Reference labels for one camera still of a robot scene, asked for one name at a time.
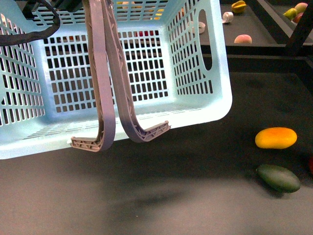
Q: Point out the red apple behind post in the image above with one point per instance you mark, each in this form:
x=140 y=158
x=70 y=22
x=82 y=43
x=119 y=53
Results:
x=297 y=18

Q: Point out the pale apple behind post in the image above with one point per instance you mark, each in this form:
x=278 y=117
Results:
x=301 y=7

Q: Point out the black raised fruit tray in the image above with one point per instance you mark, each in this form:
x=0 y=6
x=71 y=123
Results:
x=263 y=20

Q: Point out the red apple on shelf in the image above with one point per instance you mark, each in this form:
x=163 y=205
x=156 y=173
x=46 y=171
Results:
x=150 y=33

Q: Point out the yellow mango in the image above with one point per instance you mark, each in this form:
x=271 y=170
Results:
x=276 y=138

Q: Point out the grey basket handle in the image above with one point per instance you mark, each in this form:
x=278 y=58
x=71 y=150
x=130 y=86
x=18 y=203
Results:
x=94 y=17
x=121 y=85

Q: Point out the pale peach front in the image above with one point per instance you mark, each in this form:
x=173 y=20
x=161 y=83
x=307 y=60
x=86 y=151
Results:
x=243 y=39

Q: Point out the red apple near front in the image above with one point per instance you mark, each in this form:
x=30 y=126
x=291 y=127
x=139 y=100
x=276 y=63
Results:
x=310 y=164

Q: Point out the green avocado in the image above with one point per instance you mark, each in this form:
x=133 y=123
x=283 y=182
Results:
x=279 y=178

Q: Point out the black metal shelf post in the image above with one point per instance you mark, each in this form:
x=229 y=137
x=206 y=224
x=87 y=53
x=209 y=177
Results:
x=301 y=32

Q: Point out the yellow starfruit right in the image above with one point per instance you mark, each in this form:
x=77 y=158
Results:
x=238 y=7

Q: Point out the light blue plastic basket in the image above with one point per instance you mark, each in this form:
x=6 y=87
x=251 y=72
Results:
x=180 y=76

